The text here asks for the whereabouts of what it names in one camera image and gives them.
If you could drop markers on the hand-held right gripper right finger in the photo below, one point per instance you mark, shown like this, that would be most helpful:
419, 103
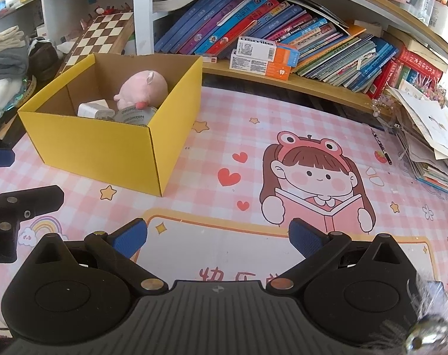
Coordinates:
307, 238

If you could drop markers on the colourful bead ornament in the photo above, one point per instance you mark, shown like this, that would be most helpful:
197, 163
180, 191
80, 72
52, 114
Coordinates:
429, 88

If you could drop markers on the grey pen holder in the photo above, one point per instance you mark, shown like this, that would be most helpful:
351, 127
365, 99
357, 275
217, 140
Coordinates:
421, 3

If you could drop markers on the white charger plug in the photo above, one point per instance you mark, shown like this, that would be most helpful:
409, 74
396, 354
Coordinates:
93, 109

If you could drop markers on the small white red box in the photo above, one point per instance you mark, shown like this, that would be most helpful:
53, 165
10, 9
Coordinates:
210, 60

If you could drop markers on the pearl bead ornament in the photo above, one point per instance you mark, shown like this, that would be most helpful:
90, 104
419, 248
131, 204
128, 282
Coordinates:
383, 105

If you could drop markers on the orange white carton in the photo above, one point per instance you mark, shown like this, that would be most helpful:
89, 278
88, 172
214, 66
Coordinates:
261, 50
257, 68

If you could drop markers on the row of colourful books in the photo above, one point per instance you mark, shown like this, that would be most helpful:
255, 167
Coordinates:
320, 40

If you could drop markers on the grey tape roll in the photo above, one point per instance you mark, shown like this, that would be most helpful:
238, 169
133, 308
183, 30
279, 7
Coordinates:
135, 116

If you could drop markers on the silver metal bell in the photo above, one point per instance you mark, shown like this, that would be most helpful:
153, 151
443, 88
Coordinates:
425, 334

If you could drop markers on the dark brown pouch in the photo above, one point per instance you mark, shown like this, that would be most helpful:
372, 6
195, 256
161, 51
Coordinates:
43, 61

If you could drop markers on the white wooden bookshelf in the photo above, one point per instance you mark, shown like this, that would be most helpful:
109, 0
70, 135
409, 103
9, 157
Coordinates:
142, 18

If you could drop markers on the pink checkered desk mat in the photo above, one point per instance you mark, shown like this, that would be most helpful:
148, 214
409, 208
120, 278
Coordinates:
227, 148

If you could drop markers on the wooden chessboard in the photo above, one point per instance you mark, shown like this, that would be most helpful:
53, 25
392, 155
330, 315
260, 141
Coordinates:
102, 37

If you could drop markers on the pink plush pig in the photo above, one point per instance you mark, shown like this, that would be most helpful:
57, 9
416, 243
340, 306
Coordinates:
141, 88

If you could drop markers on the iridescent bag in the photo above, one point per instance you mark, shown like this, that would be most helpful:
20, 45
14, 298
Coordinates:
6, 103

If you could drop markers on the cream white cloth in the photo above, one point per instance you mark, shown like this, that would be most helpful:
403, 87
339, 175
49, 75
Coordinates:
6, 40

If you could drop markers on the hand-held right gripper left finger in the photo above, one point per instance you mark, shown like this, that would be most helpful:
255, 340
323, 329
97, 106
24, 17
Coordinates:
129, 238

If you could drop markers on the stack of papers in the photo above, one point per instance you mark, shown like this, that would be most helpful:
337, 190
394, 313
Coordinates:
431, 137

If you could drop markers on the folded grey clothes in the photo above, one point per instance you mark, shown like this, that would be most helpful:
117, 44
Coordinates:
6, 64

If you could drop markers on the yellow cardboard box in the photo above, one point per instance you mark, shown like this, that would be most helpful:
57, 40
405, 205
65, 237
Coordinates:
98, 151

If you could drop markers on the black patterned pencil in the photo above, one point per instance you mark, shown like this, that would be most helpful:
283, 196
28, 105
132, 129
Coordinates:
381, 146

